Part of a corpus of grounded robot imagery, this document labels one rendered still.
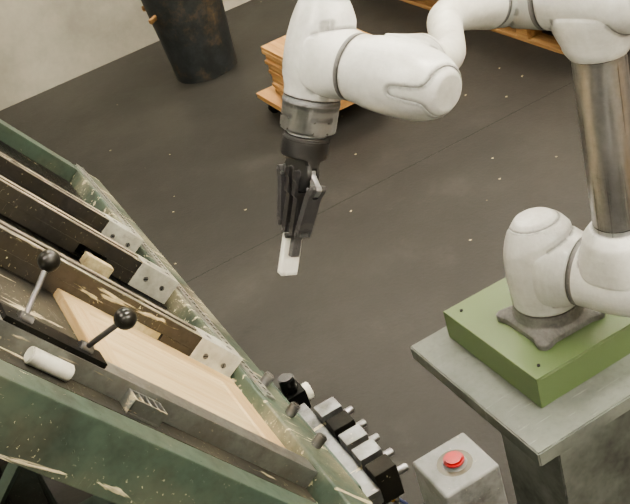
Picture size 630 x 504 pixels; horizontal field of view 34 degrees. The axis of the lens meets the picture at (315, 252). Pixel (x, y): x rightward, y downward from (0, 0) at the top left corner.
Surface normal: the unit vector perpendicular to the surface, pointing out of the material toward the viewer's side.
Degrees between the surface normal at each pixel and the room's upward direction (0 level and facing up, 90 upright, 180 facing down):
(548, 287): 91
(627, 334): 90
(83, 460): 90
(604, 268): 85
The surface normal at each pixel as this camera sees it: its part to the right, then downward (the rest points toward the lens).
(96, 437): 0.44, 0.38
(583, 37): -0.55, 0.62
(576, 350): -0.25, -0.83
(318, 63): -0.58, 0.16
